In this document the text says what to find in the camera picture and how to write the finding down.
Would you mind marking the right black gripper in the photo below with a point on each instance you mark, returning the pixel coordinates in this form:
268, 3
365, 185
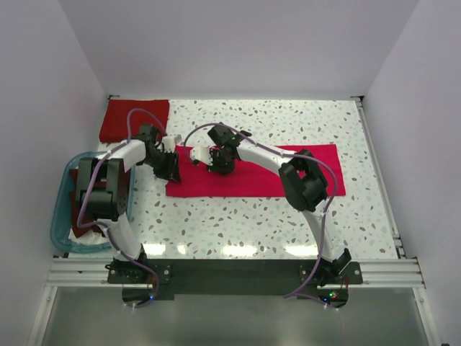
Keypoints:
216, 167

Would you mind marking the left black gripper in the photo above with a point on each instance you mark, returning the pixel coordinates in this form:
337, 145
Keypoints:
171, 171

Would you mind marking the bright pink-red t-shirt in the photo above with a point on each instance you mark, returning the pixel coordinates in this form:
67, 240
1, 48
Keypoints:
247, 180

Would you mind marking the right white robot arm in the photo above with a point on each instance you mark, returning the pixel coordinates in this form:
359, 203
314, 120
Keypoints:
308, 184

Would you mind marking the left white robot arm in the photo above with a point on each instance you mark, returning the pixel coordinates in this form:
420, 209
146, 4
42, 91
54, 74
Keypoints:
102, 186

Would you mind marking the folded dark red t-shirt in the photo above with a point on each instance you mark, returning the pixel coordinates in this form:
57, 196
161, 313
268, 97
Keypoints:
114, 125

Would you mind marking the dark red clothes in basket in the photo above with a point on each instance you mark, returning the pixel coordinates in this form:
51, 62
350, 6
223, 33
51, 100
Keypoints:
73, 173

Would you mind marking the white cloth in basket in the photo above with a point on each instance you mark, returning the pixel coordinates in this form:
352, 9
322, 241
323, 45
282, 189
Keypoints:
90, 238

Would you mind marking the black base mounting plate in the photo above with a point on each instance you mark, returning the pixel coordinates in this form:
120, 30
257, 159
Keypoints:
164, 279

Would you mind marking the teal plastic basket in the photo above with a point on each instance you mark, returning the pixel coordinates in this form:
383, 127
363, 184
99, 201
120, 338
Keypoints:
61, 222

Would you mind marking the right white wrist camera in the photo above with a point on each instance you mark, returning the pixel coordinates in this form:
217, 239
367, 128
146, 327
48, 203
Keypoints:
201, 155

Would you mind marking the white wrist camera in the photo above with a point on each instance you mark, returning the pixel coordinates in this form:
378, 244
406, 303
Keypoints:
169, 143
201, 155

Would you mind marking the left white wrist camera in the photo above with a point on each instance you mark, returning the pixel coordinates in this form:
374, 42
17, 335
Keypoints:
169, 143

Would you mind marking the aluminium frame rail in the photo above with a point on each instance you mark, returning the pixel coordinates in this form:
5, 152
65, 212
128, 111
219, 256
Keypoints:
77, 272

